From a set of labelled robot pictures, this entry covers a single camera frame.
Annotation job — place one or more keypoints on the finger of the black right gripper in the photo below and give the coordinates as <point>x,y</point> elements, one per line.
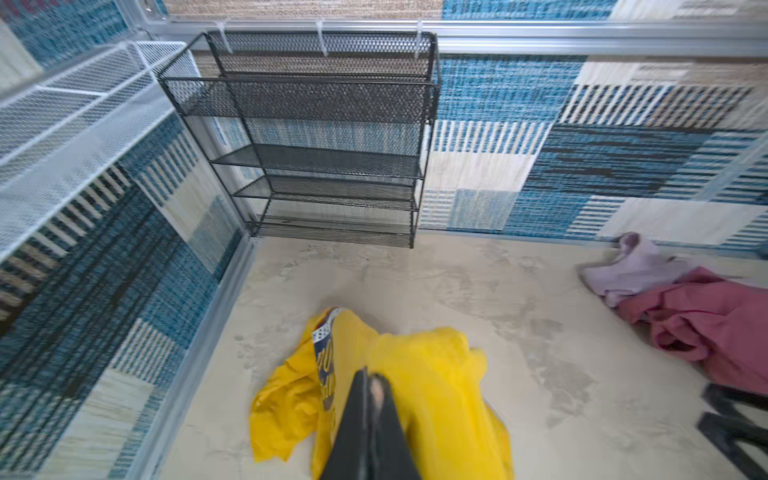
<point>728,435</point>
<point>723,399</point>

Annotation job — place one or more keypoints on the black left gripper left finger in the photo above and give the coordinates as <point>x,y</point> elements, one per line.
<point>349,456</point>

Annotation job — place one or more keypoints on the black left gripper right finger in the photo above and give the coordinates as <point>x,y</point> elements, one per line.
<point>389,453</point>

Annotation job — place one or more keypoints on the yellow printed t-shirt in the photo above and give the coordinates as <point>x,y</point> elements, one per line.
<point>435,375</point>

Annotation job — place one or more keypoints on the magenta cloth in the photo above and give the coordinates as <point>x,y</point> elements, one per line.
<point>706,319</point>

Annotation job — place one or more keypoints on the light pink cloth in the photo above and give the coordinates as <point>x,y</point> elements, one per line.
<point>638,267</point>

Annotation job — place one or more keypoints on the black mesh wire shelf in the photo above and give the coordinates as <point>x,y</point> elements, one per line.
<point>318,136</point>

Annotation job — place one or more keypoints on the white mesh wall basket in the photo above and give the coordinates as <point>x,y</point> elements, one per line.
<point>58,136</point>

